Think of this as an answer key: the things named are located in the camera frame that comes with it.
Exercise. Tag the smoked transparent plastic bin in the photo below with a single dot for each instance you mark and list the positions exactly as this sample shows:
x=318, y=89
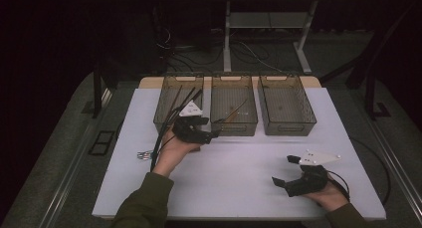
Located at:
x=229, y=92
x=285, y=102
x=166, y=95

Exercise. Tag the amber plastic spoon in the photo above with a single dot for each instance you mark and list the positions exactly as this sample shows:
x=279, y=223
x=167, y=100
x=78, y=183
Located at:
x=232, y=116

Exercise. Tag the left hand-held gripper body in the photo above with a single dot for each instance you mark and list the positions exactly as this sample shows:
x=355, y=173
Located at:
x=189, y=130

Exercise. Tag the brown wooden chopstick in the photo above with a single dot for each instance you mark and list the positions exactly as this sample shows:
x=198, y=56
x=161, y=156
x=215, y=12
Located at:
x=176, y=98

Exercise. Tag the person's right hand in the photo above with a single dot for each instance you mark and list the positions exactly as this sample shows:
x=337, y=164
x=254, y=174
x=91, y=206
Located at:
x=330, y=196

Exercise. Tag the black metal stand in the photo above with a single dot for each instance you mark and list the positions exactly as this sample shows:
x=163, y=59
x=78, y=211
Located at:
x=370, y=82

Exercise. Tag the black floor socket frame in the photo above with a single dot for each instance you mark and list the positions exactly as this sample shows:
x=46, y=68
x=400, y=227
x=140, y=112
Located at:
x=101, y=143

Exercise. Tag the white metal desk frame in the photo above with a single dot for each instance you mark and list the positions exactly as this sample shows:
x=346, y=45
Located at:
x=227, y=39

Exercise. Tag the aluminium floor rail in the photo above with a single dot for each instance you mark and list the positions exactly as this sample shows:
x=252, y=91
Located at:
x=76, y=161
x=394, y=161

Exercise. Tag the person's left hand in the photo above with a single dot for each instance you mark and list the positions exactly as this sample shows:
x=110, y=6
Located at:
x=172, y=155

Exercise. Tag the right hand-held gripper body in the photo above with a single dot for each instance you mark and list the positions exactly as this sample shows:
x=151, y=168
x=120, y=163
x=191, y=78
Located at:
x=310, y=183

